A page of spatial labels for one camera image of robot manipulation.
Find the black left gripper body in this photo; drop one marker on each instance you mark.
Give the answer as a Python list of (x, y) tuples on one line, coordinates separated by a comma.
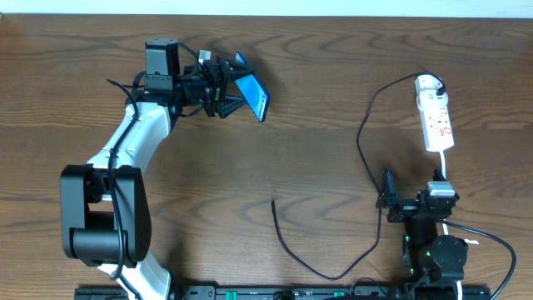
[(215, 87)]

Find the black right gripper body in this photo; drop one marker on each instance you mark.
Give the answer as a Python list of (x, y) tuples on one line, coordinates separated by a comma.
[(410, 204)]

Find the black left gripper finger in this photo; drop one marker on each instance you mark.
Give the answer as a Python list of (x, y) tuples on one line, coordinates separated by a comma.
[(233, 70), (229, 105)]

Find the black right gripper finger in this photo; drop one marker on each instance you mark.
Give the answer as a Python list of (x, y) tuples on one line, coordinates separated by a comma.
[(438, 176), (388, 188)]

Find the blue Galaxy smartphone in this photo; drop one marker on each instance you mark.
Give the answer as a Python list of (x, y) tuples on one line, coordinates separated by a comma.
[(256, 95)]

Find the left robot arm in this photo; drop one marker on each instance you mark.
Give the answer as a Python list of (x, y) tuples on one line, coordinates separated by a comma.
[(106, 222)]

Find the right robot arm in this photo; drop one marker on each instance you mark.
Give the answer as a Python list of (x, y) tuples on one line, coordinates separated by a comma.
[(436, 260)]

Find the white power strip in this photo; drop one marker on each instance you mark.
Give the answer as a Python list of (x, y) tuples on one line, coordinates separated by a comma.
[(432, 101)]

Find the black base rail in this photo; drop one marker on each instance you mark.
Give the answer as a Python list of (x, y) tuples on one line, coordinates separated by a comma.
[(290, 293)]

